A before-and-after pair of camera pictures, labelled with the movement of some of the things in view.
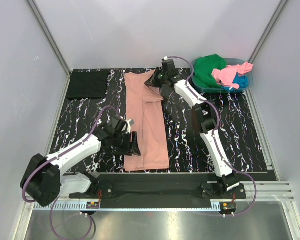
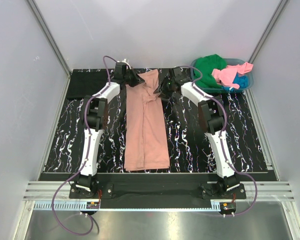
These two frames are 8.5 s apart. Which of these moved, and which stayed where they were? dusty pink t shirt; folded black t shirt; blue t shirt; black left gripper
Moved: black left gripper
Stayed: folded black t shirt; blue t shirt; dusty pink t shirt
